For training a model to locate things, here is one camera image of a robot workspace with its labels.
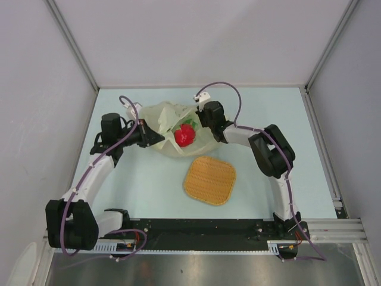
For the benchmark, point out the orange woven tray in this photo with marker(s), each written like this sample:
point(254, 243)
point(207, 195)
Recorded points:
point(210, 180)

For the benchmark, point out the translucent plastic bag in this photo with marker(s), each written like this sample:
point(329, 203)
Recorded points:
point(166, 117)

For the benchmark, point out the white cable duct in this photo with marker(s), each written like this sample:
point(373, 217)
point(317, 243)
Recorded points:
point(270, 248)

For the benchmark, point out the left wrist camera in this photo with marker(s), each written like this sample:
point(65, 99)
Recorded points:
point(132, 111)

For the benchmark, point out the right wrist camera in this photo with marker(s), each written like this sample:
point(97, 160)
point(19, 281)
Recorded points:
point(201, 99)

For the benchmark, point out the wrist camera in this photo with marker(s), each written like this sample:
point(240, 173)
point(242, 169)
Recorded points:
point(132, 111)
point(201, 99)

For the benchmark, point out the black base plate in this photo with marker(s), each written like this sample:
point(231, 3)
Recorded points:
point(211, 234)

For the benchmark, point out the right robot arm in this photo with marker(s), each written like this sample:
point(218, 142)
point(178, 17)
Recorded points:
point(272, 152)

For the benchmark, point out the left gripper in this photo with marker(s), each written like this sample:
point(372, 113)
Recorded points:
point(147, 136)

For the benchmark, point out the red dragon fruit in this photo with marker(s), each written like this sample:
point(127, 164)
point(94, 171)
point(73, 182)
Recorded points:
point(185, 133)

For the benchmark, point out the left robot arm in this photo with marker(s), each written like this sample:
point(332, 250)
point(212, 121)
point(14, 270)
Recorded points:
point(116, 134)

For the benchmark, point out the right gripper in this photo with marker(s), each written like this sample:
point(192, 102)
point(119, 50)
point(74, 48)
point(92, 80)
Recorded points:
point(200, 115)

